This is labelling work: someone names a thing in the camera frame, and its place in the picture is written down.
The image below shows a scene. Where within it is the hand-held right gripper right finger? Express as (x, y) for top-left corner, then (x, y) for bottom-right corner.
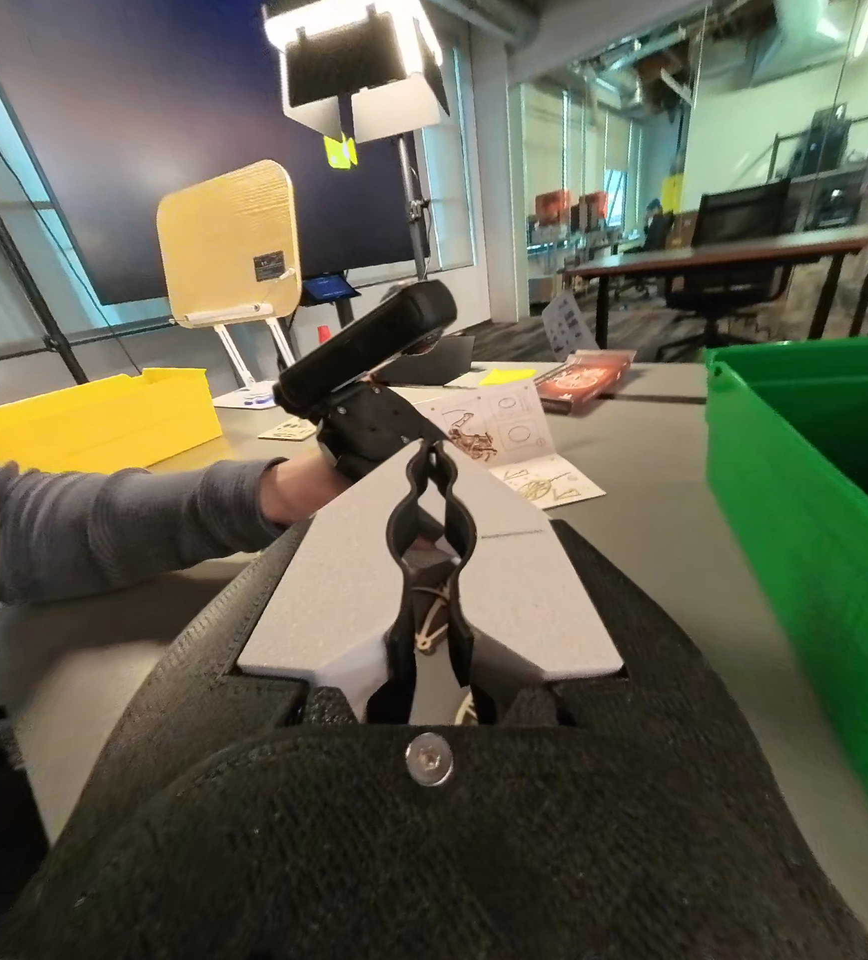
(430, 441), (626, 687)

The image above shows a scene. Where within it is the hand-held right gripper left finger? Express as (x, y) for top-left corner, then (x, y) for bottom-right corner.
(236, 441), (435, 725)

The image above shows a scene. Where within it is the wooden spoked wheel with fork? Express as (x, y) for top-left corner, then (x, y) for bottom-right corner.
(407, 573), (480, 727)

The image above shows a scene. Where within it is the person's left forearm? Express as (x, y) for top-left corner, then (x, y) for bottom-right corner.
(0, 457), (285, 605)

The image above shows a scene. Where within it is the person's left hand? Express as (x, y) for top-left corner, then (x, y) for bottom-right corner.
(261, 450), (354, 531)

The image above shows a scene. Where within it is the black laptop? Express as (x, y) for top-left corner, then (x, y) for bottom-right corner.
(381, 333), (477, 385)

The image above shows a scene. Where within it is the white sheet with blue marks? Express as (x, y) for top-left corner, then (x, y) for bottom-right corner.
(212, 381), (279, 411)

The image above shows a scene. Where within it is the white instruction booklet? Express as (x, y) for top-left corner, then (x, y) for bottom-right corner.
(419, 378), (607, 511)

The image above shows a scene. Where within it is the small tablet screen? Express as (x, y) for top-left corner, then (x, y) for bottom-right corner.
(302, 273), (361, 306)

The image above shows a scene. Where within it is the white panel stand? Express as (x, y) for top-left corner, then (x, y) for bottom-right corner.
(211, 315), (301, 393)

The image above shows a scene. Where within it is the red-brown kit box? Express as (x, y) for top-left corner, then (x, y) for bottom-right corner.
(535, 351), (637, 415)

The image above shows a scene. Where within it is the black light stand pole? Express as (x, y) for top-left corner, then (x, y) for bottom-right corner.
(396, 135), (435, 285)

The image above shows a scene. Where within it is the yellow square panel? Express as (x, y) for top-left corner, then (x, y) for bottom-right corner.
(156, 159), (304, 331)

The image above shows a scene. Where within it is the white printed sheet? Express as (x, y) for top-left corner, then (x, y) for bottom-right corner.
(542, 288), (601, 358)

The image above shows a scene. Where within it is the yellow plastic bin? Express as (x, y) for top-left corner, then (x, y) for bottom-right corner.
(0, 367), (225, 475)

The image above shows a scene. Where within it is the green plastic bin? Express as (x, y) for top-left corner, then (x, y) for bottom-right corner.
(704, 336), (868, 879)

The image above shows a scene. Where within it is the studio light panel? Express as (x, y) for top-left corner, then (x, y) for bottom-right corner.
(263, 0), (451, 145)

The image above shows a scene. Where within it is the black tripod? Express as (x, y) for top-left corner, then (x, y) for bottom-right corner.
(0, 127), (91, 385)

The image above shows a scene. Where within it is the long brown table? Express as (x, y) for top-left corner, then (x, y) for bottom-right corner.
(560, 225), (868, 340)

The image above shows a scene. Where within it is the black office chair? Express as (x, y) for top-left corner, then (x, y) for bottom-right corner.
(665, 178), (793, 355)

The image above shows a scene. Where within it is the small wooden frame assembly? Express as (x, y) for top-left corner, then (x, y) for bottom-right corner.
(445, 423), (501, 460)

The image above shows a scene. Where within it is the large dark wall screen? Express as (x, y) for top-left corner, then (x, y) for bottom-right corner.
(0, 0), (474, 306)

